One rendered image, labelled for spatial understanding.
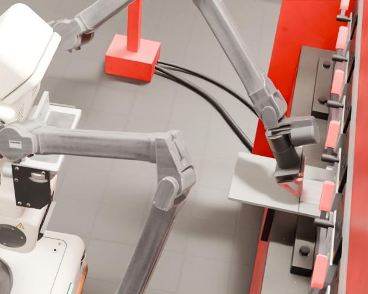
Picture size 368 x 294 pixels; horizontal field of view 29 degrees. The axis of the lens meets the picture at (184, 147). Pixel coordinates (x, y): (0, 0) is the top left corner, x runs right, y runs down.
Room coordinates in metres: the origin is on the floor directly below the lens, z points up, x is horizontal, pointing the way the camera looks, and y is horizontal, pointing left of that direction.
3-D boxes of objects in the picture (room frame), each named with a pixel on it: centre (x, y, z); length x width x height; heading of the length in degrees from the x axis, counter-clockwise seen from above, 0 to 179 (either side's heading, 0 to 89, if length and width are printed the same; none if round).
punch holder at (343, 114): (1.37, -0.42, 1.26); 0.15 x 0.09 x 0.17; 172
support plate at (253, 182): (1.36, -0.27, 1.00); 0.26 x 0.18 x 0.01; 82
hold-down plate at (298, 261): (1.31, -0.36, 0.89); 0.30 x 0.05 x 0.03; 172
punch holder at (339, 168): (1.17, -0.39, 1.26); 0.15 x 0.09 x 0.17; 172
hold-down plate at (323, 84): (1.94, -0.44, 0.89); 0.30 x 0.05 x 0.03; 172
